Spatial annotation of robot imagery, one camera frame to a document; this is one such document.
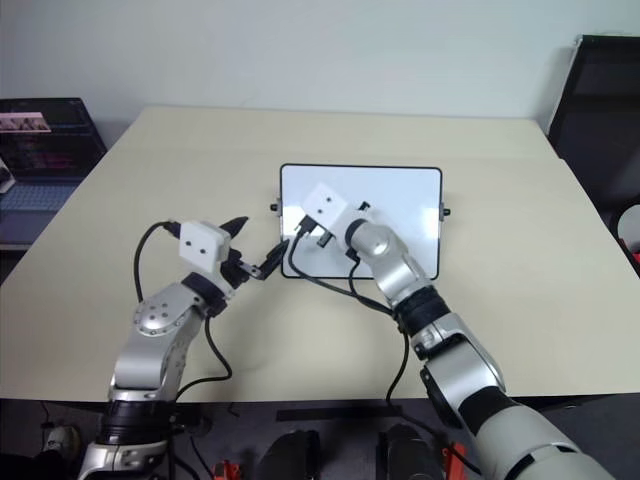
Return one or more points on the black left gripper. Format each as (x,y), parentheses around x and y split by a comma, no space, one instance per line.
(231,272)

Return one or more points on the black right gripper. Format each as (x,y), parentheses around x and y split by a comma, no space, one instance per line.
(322,239)

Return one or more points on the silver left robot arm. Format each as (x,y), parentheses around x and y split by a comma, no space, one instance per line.
(150,350)

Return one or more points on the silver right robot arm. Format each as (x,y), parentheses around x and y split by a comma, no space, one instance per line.
(392,262)

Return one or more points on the black-framed whiteboard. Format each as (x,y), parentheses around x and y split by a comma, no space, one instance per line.
(400,200)

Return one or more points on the dark rounded shape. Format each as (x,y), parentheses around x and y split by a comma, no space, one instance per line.
(407,452)
(292,452)

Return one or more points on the red floor object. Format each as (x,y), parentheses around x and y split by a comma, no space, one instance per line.
(227,471)
(456,462)

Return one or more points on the open laptop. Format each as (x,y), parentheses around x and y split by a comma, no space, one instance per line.
(42,145)

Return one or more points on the white shoe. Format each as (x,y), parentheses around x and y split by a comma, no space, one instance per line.
(61,440)

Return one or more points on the black chair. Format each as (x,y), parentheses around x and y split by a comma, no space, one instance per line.
(597,125)

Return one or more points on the white and red object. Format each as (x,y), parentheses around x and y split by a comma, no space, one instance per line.
(631,230)

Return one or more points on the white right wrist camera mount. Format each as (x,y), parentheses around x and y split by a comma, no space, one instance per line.
(326,206)

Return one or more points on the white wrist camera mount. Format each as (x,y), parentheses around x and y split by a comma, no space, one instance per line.
(326,206)
(202,246)

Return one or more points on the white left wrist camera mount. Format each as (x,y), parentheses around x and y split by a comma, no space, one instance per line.
(202,246)

